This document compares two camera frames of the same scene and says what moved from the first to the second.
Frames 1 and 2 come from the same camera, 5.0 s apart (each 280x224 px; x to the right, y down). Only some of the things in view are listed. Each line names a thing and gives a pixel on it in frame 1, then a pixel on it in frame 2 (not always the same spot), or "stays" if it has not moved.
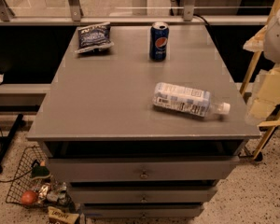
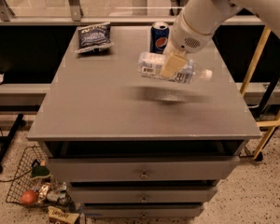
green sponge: [40, 172] stays
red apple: [28, 197] stays
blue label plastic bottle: [188, 101] → [150, 64]
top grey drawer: [142, 169] stays
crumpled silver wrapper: [55, 191] stays
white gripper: [278, 36] → [186, 37]
